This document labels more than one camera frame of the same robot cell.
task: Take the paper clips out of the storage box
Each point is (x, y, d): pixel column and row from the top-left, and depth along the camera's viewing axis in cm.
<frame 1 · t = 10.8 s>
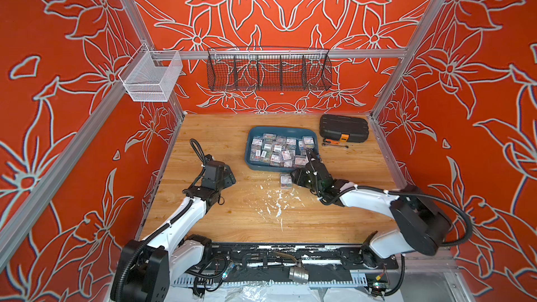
left hand: (224, 173, 87), fingers open
right hand: (293, 171, 89), fingers open
blue plastic storage tray: (280, 148, 100), point 6 cm above the table
black plastic tool case: (344, 128, 111), point 4 cm above the table
orange black ratchet wrench: (328, 142, 107), point 2 cm above the table
clear paper clip box: (285, 181, 92), point 3 cm above the table

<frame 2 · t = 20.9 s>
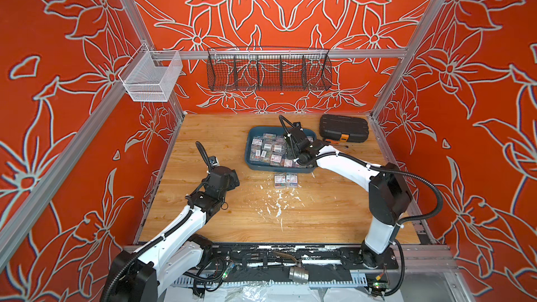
left hand: (225, 172, 85), fingers open
right hand: (295, 144, 90), fingers open
clear paper clip box 2: (291, 180, 92), point 3 cm above the table
the other named things where they were.

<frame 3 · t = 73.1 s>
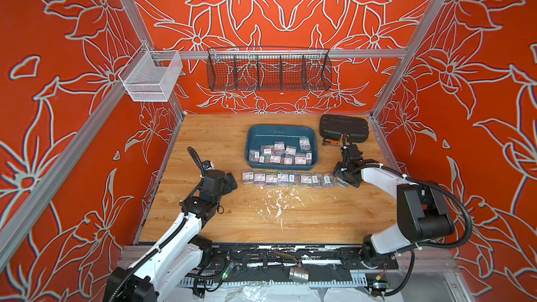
left hand: (223, 176, 84), fingers open
right hand: (342, 172, 93), fingers open
clear paper clip box 3: (247, 176, 94), point 3 cm above the table
clear paper clip box 4: (259, 178, 94), point 2 cm above the table
clear paper clip box 5: (294, 180, 92), point 3 cm above the table
clear paper clip box 6: (305, 180, 92), point 3 cm above the table
clear paper clip box 7: (317, 180, 92), point 3 cm above the table
clear paper clip box 8: (326, 180, 92), point 3 cm above the table
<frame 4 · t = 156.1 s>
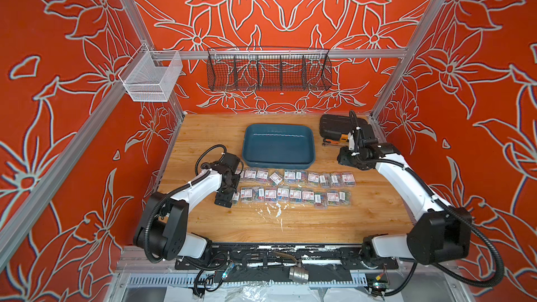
left hand: (237, 187, 89), fingers open
right hand: (343, 155, 84), fingers open
clear paper clip box 9: (348, 179, 93), point 3 cm above the table
eighteenth clear paper clip box: (246, 195, 89), point 2 cm above the table
seventeenth clear paper clip box: (259, 194, 89), point 2 cm above the table
twelfth clear paper clip box: (270, 193, 89), point 2 cm above the table
eleventh clear paper clip box: (283, 193, 89), point 2 cm above the table
thirteenth clear paper clip box: (295, 196, 87), point 3 cm above the table
fourteenth clear paper clip box: (308, 197, 87), point 3 cm above the table
fifteenth clear paper clip box: (320, 200, 87), point 2 cm above the table
sixteenth clear paper clip box: (333, 198, 87), point 2 cm above the table
nineteenth clear paper clip box: (345, 198, 87), point 3 cm above the table
